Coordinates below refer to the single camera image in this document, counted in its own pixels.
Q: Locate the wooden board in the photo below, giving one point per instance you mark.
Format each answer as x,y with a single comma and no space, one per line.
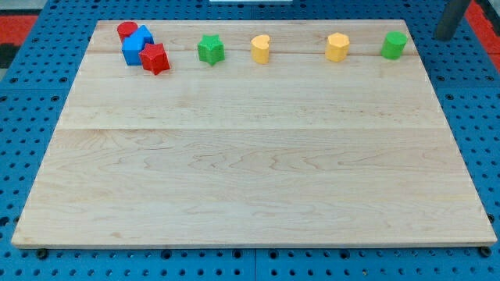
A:
301,152

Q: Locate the red star block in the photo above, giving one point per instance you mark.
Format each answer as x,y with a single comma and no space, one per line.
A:
154,58

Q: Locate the green star block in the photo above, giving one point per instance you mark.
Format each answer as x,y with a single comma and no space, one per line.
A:
211,49

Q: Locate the yellow hexagon block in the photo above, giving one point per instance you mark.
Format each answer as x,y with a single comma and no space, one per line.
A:
337,46

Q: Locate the green cylinder block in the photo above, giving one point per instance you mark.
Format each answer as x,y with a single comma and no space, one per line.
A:
393,45

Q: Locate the blue block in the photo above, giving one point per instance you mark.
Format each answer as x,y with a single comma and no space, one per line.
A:
135,43

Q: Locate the yellow heart block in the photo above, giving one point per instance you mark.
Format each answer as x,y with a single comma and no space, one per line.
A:
260,48

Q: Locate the dark grey robot stylus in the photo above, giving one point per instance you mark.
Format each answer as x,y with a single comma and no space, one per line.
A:
450,19

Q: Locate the red cylinder block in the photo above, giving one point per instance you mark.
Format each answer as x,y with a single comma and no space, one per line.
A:
125,29

